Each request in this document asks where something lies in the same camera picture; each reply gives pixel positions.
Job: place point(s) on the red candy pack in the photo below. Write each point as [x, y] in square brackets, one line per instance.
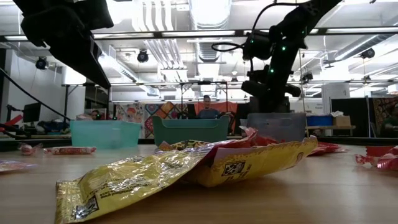
[381, 151]
[239, 142]
[382, 163]
[326, 148]

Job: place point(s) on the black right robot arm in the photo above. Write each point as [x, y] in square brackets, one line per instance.
[292, 28]

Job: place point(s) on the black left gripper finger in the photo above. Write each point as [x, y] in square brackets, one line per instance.
[84, 62]

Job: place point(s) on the yellow candy pack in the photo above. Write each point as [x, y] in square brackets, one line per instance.
[186, 144]
[255, 165]
[124, 183]

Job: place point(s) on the black overhead frame beam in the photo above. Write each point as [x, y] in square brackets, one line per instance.
[149, 34]

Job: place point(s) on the wide black monitor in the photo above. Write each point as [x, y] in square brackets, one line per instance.
[251, 107]

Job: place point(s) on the black table frame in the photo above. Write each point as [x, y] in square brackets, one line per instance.
[9, 145]

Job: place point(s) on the white crumpled paper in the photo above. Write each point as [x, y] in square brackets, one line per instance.
[337, 113]

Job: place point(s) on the dark green plastic bin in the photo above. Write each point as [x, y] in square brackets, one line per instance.
[189, 130]

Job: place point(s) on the light teal translucent bin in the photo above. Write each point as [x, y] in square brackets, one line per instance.
[102, 137]

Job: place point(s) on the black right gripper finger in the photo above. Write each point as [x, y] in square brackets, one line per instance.
[263, 105]
[283, 105]

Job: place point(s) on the small black monitor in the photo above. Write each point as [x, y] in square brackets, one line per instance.
[31, 112]

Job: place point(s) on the blue storage bin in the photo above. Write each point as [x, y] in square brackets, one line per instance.
[318, 120]

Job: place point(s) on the grey translucent plastic bin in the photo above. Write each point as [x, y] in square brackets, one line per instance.
[276, 124]

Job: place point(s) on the cardboard box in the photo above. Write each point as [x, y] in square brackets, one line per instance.
[342, 121]

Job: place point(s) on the floral hanging cloth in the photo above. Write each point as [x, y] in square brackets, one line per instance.
[130, 113]

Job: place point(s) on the colourful patterned quilt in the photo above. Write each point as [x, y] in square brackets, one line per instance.
[164, 109]

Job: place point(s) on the silver ventilation duct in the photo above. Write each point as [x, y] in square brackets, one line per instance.
[210, 49]

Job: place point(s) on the wooden bench top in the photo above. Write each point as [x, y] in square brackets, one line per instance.
[329, 127]

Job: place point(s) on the dark patterned rug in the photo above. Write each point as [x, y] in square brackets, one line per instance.
[382, 105]

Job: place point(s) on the black partition panel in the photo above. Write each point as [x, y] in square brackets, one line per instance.
[357, 115]

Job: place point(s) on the person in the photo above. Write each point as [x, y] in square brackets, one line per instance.
[206, 107]
[95, 114]

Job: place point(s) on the orange hanging cloth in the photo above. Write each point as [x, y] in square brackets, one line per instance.
[228, 107]

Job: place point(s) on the red bar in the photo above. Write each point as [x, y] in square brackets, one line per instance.
[14, 120]

